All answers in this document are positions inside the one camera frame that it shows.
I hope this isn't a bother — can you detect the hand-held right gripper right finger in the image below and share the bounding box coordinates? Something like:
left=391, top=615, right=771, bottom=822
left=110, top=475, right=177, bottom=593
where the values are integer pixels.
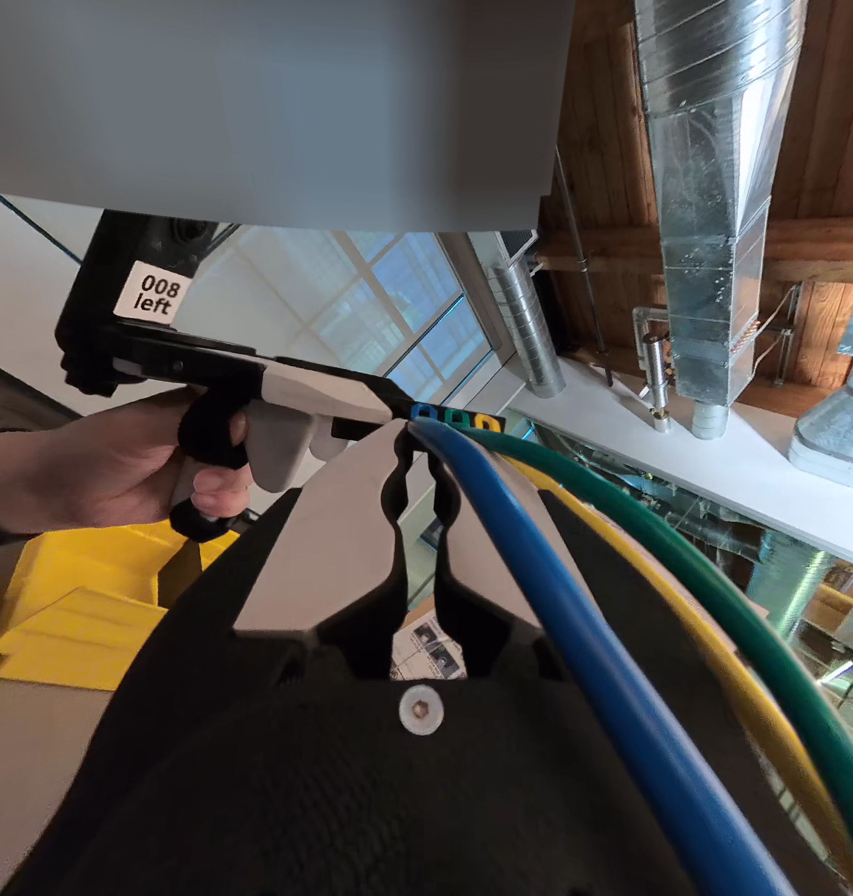
left=426, top=433, right=595, bottom=679

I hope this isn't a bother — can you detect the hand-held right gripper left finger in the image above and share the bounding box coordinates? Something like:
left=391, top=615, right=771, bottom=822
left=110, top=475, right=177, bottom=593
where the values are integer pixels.
left=232, top=419, right=415, bottom=679

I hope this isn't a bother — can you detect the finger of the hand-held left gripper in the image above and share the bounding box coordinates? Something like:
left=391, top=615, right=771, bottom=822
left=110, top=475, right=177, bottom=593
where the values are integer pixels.
left=260, top=356, right=413, bottom=427

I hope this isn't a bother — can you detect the black network switch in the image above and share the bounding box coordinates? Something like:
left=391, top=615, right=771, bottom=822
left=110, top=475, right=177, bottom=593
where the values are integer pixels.
left=332, top=402, right=506, bottom=443

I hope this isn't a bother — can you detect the blue ethernet cable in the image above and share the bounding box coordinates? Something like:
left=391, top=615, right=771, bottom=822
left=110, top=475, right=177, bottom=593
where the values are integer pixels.
left=407, top=402, right=802, bottom=896

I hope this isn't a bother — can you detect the green ethernet cable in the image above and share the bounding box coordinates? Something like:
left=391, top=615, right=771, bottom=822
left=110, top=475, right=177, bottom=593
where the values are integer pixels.
left=440, top=406, right=853, bottom=883

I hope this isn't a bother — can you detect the yellow plastic bin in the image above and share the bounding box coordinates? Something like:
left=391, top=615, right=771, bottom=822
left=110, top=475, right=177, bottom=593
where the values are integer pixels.
left=0, top=521, right=242, bottom=693

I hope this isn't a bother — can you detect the yellow ethernet cable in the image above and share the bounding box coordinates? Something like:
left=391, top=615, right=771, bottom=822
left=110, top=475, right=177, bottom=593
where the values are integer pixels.
left=472, top=413, right=853, bottom=896

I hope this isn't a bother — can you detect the person's left hand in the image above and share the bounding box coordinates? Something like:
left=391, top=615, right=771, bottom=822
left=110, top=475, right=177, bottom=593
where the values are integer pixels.
left=0, top=388, right=254, bottom=539

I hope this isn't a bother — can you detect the printed instruction sheet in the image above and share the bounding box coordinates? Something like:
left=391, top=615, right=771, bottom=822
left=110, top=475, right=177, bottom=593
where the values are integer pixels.
left=390, top=608, right=469, bottom=681

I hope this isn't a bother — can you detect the window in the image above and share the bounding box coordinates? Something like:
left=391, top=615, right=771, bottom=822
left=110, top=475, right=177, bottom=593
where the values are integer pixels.
left=171, top=224, right=501, bottom=414

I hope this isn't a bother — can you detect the metal pipe fitting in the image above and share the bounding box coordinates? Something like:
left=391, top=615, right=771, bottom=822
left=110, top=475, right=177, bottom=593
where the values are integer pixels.
left=633, top=307, right=676, bottom=431

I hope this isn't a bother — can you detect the round metal duct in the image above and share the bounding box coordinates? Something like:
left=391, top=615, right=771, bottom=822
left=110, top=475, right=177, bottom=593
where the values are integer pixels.
left=468, top=231, right=567, bottom=399

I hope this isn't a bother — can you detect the large rectangular metal duct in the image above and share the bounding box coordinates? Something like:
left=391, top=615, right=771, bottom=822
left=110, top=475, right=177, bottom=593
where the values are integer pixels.
left=633, top=0, right=812, bottom=438

